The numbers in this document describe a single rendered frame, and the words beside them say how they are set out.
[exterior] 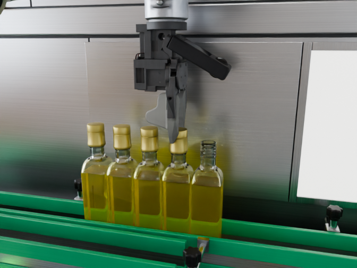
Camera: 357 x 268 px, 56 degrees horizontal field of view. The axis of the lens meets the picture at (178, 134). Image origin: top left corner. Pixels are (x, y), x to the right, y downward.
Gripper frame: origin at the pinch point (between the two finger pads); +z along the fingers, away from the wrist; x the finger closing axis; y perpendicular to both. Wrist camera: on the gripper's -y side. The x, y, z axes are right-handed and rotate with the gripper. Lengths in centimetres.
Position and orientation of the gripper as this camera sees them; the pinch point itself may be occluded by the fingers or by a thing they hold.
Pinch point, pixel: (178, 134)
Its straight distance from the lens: 63.6
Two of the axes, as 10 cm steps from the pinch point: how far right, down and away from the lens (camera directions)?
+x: -2.5, 2.5, -9.4
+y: -9.7, -0.6, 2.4
